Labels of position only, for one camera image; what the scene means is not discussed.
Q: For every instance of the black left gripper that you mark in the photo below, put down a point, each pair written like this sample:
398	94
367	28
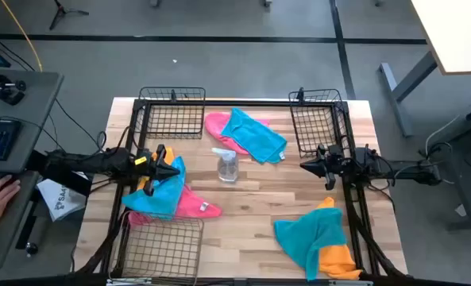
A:
145	168

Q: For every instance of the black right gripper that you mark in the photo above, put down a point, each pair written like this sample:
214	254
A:
333	165

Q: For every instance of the teal microfiber towel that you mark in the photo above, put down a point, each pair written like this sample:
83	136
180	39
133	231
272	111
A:
306	234
163	194
255	137

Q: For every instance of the pink microfiber towel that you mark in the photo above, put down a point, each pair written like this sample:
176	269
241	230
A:
193	204
215	125

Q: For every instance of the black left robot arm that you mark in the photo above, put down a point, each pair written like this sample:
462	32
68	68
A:
100	162

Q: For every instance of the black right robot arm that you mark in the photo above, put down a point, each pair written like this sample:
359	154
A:
410	171

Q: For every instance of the clear plastic spray bottle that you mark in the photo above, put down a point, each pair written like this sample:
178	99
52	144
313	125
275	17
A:
228	167

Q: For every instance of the grey table leg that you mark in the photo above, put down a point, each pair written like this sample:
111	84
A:
396	99

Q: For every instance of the white printed bag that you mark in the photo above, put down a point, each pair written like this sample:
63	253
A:
60	198

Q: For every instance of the black round knob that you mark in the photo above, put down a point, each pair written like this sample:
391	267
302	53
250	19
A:
32	248

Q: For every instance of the dark grey desk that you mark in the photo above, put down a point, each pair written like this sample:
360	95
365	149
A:
469	131

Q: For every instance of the black clamp device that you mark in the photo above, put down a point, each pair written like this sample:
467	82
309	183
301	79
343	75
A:
8	95

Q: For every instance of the black tripod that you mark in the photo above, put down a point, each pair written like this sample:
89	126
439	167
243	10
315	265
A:
60	10

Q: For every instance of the white table top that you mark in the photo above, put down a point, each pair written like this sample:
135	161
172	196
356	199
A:
457	32

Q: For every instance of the black metal frame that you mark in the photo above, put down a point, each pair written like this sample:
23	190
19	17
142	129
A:
239	103

